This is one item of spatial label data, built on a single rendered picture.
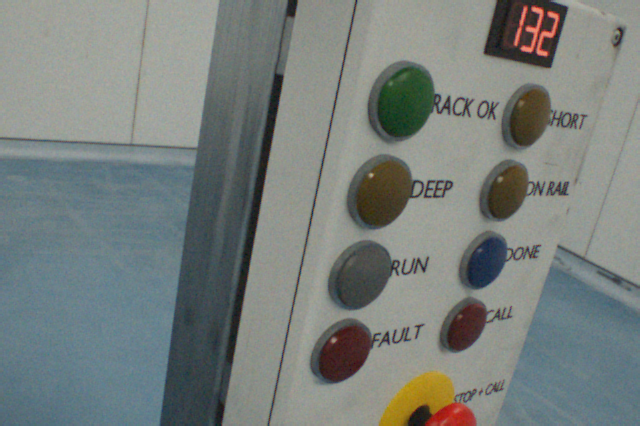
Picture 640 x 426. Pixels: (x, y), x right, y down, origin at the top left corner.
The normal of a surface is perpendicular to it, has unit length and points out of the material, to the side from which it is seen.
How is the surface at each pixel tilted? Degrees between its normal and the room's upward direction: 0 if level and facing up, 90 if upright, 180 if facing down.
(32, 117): 90
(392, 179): 87
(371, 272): 87
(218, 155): 90
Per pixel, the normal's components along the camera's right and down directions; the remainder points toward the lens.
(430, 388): 0.57, 0.36
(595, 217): -0.84, 0.00
